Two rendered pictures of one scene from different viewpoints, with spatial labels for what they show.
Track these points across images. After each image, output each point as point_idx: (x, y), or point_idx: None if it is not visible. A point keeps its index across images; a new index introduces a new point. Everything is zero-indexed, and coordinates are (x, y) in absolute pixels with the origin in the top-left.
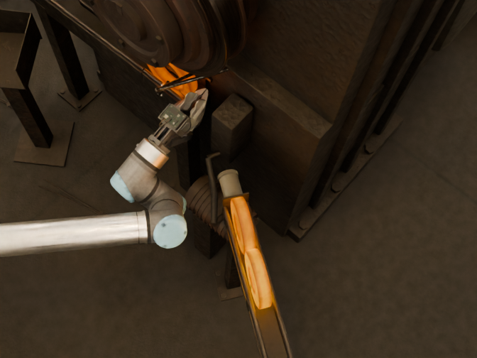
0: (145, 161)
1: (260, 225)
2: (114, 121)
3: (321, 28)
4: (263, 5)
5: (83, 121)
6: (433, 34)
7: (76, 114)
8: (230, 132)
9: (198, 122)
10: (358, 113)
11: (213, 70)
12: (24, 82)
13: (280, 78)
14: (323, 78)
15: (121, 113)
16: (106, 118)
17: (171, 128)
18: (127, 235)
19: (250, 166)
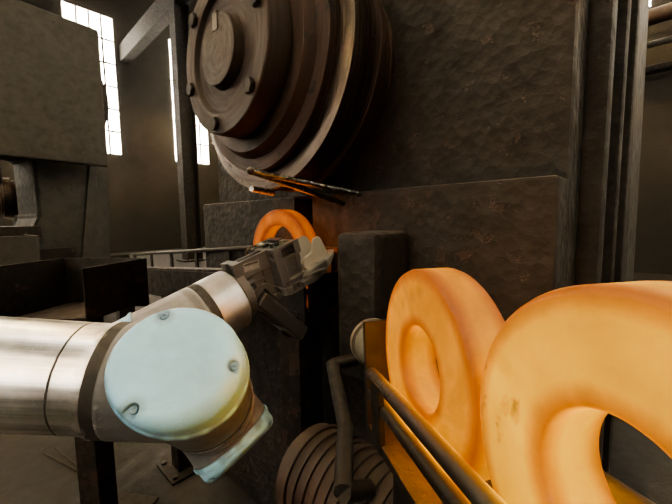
0: (197, 289)
1: None
2: (213, 498)
3: None
4: (401, 44)
5: (171, 498)
6: (618, 238)
7: (166, 489)
8: (371, 246)
9: (315, 271)
10: (600, 192)
11: (337, 95)
12: (89, 305)
13: (443, 168)
14: (519, 69)
15: (226, 488)
16: (203, 494)
17: (265, 250)
18: (15, 349)
19: None
